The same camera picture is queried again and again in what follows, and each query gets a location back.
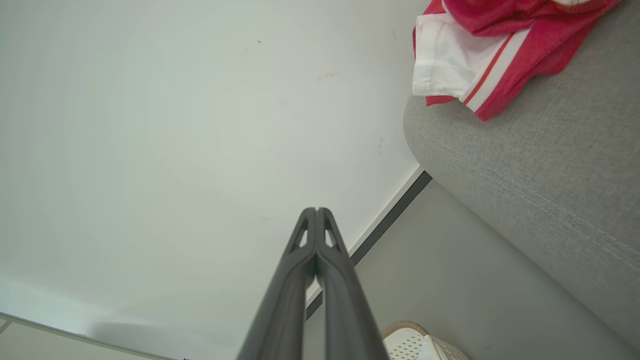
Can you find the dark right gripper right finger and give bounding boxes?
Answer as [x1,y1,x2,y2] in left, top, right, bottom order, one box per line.
[316,207,390,360]

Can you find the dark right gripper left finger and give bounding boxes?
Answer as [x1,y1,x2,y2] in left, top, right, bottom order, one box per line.
[237,207,319,360]

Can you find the red white striped garment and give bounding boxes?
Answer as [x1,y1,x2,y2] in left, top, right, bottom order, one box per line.
[412,0,624,122]

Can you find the white laundry basket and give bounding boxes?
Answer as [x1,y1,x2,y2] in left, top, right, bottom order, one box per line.
[382,320,470,360]

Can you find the black baseboard strip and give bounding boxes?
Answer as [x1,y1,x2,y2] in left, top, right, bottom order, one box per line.
[305,170,434,321]

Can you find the grey fabric sofa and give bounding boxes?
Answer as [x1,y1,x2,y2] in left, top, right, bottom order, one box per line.
[403,0,640,352]

